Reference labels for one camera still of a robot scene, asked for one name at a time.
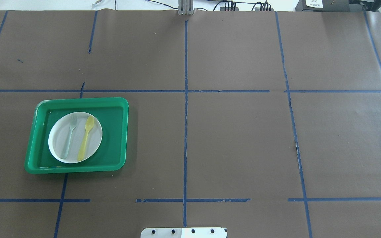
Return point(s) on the white round plate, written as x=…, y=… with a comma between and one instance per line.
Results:
x=59, y=132

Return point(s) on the black box with label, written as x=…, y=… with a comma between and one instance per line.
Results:
x=327, y=6

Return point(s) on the yellow plastic spoon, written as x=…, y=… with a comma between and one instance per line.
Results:
x=88, y=127

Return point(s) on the green plastic tray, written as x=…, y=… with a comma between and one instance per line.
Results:
x=112, y=114

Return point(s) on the black cable connector block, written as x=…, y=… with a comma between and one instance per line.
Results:
x=262, y=7
x=229, y=6

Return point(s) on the grey aluminium frame post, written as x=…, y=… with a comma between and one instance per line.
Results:
x=185, y=7

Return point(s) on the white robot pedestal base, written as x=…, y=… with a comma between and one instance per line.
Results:
x=185, y=232

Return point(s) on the pale green plastic fork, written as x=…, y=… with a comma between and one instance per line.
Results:
x=72, y=126

